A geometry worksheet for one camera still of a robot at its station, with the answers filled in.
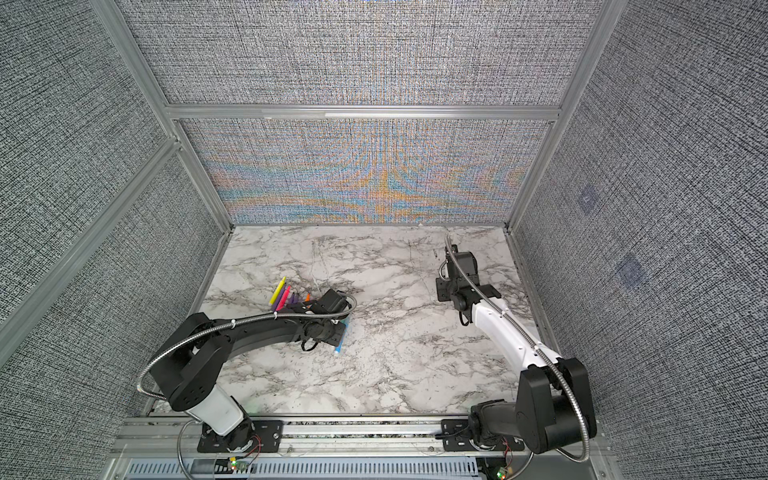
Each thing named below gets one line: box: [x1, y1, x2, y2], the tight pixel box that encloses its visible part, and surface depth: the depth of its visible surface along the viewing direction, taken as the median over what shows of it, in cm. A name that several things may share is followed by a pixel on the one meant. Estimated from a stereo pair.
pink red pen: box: [276, 285, 291, 311], surface depth 100 cm
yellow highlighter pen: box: [269, 276, 287, 305], surface depth 102 cm
